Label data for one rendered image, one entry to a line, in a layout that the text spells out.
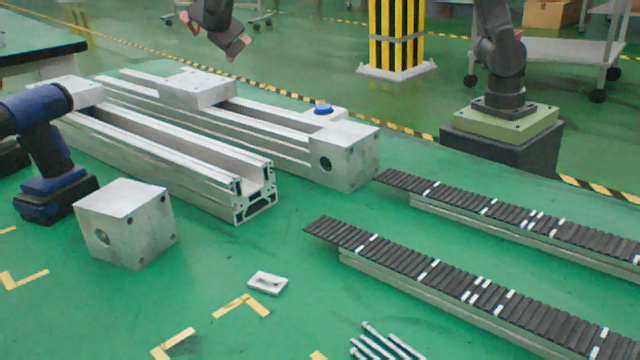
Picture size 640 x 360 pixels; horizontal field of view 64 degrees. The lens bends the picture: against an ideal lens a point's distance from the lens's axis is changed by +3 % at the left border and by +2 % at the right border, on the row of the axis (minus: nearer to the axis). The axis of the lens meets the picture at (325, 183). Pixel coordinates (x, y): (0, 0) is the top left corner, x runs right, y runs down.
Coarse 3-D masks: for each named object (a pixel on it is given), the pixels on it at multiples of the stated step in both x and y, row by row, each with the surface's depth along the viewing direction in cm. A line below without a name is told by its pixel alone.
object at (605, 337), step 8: (608, 328) 54; (600, 336) 54; (608, 336) 54; (616, 336) 53; (600, 344) 53; (608, 344) 53; (616, 344) 53; (592, 352) 52; (600, 352) 52; (608, 352) 52
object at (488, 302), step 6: (492, 288) 61; (498, 288) 61; (504, 288) 61; (486, 294) 60; (492, 294) 60; (498, 294) 60; (504, 294) 60; (480, 300) 59; (486, 300) 59; (492, 300) 59; (498, 300) 59; (474, 306) 59; (480, 306) 58; (486, 306) 59; (492, 306) 58; (486, 312) 58
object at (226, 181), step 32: (64, 128) 116; (96, 128) 105; (128, 128) 111; (160, 128) 102; (128, 160) 102; (160, 160) 91; (192, 160) 87; (224, 160) 91; (256, 160) 85; (192, 192) 88; (224, 192) 81; (256, 192) 85
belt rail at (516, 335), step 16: (352, 256) 71; (368, 272) 70; (384, 272) 68; (400, 288) 67; (416, 288) 65; (432, 288) 63; (432, 304) 64; (448, 304) 62; (464, 304) 60; (480, 320) 60; (496, 320) 58; (512, 336) 57; (528, 336) 56; (544, 352) 55; (560, 352) 54
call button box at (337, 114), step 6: (312, 108) 114; (336, 108) 112; (342, 108) 112; (306, 114) 111; (312, 114) 110; (318, 114) 109; (324, 114) 109; (330, 114) 109; (336, 114) 109; (342, 114) 110; (330, 120) 107; (336, 120) 109
